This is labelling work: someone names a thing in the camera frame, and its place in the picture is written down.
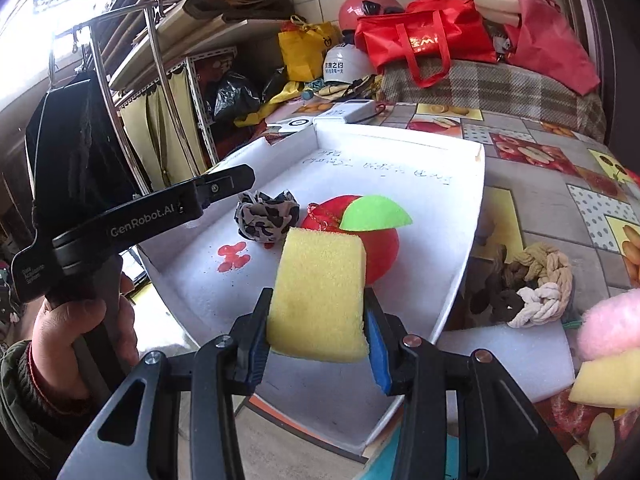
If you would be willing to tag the pink plush toy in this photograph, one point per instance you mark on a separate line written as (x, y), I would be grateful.
(615, 325)

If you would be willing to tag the red helmet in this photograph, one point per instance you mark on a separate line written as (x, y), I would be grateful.
(355, 10)

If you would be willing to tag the red tote bag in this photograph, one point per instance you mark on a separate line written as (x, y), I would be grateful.
(425, 35)

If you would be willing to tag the plaid blanket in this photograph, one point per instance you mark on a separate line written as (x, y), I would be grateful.
(500, 90)

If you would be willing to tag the black plastic bag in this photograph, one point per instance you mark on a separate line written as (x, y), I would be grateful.
(232, 95)

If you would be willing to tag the wooden boards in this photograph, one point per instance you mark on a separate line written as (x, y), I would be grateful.
(200, 35)

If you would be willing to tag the yellow shopping bag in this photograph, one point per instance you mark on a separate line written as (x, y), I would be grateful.
(300, 52)

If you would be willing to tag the red plush apple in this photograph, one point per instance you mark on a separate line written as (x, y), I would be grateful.
(380, 250)

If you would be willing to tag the olive shelf curtain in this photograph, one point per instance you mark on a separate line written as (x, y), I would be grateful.
(137, 130)

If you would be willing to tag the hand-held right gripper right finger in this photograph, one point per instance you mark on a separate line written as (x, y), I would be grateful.
(377, 355)

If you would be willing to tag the camouflage print scrunchie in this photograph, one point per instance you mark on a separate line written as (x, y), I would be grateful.
(265, 217)

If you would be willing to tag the white helmet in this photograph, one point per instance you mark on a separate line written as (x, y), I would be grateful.
(345, 62)

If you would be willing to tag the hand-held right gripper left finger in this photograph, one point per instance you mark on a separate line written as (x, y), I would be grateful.
(260, 355)

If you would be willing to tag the white foam sheet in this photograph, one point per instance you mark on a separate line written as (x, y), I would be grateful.
(500, 355)

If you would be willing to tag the white foam tray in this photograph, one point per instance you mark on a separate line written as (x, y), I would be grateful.
(425, 220)

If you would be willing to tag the metal angle shelf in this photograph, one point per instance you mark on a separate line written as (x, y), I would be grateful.
(220, 52)

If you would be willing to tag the black hanging garment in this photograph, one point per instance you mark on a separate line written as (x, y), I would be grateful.
(107, 150)

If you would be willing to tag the metal clothes rack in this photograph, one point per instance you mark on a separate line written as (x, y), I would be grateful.
(151, 25)

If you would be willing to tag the yellow raincoat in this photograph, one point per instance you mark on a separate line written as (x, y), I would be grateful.
(272, 100)

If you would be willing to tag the yellow sponge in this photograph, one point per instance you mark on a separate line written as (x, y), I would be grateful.
(610, 380)
(315, 295)

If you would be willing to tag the person's left hand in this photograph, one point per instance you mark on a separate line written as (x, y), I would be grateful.
(60, 330)

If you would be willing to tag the white round device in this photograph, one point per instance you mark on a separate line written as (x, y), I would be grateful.
(300, 122)

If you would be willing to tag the red fabric item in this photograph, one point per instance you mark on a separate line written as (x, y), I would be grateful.
(632, 177)

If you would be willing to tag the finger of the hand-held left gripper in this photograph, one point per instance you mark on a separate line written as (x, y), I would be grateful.
(225, 182)

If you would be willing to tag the red plastic bag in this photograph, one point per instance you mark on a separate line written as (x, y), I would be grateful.
(545, 45)

